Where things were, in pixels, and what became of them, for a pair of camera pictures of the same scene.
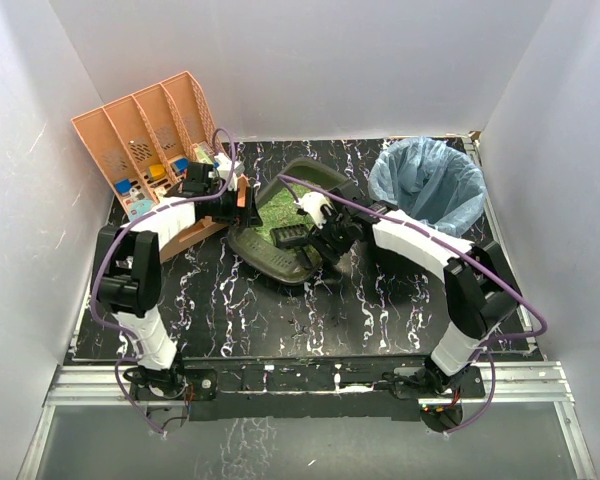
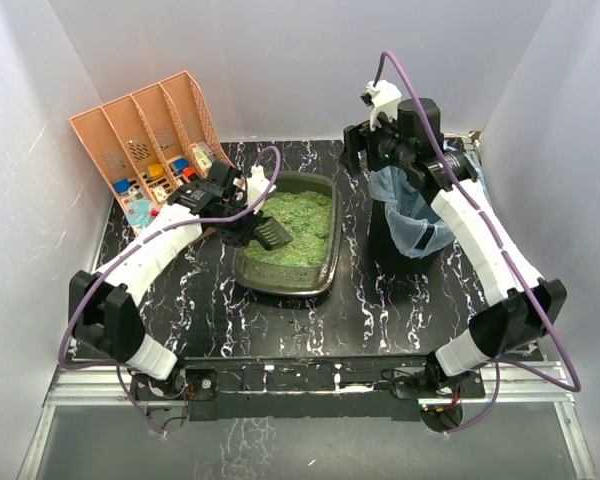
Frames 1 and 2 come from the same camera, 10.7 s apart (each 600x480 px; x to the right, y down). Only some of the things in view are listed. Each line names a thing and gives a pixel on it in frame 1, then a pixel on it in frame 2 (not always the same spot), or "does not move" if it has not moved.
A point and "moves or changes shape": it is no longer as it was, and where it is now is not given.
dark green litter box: (277, 207) moves or changes shape
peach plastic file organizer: (140, 147) does not move
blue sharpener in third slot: (182, 164) does not move
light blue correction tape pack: (138, 208) does not move
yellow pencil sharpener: (157, 170) does not move
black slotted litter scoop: (295, 236) to (270, 234)
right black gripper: (321, 240) to (355, 141)
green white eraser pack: (203, 156) does not move
